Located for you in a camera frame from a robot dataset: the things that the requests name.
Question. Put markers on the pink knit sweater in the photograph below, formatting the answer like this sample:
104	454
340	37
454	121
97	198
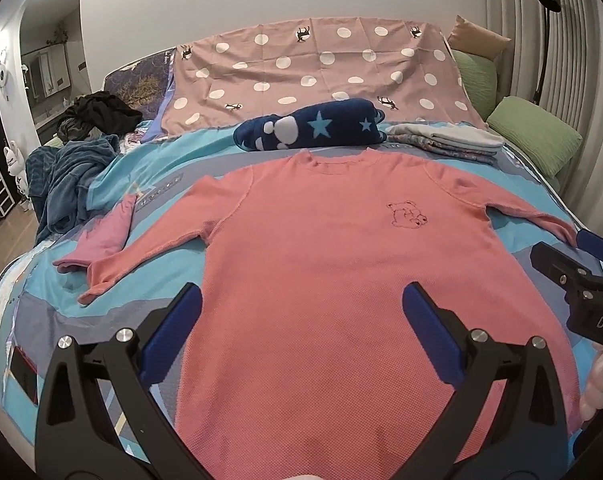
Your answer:
302	361

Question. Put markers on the right hand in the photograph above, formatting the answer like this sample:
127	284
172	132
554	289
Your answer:
591	401

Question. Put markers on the tan cushion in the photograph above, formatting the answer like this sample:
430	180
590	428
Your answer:
471	38

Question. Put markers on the navy star fleece blanket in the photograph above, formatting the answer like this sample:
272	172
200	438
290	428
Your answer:
352	122

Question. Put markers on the green cushion far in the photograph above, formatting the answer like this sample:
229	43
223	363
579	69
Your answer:
480	80

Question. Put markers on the green cushion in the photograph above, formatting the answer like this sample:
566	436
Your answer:
480	80
546	140

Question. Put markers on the green cushion near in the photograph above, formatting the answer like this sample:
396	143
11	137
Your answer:
546	140

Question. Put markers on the pink polka dot pillowcase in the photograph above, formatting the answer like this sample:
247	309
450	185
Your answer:
405	68

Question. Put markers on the small pink garment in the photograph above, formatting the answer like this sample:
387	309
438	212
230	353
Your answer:
105	238

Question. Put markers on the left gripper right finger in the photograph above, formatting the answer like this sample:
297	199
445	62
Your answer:
527	438

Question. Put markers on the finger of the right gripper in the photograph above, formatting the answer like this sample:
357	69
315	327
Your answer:
566	272
590	242

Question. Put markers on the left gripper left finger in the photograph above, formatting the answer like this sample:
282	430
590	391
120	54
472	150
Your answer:
75	437

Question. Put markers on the white lucky cat figurine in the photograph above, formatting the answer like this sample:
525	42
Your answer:
16	166

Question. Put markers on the dark floral pillow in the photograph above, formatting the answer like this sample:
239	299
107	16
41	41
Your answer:
142	84

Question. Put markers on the dark teal blanket pile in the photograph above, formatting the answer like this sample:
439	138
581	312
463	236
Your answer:
59	179

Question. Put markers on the blue patterned bed cover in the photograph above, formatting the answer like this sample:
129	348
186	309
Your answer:
38	305

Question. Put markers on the black clothes pile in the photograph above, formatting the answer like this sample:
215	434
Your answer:
94	115

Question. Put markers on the black floor lamp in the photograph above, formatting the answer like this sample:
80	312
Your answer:
548	8

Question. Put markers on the folded grey floral clothes stack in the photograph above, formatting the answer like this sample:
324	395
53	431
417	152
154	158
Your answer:
461	141

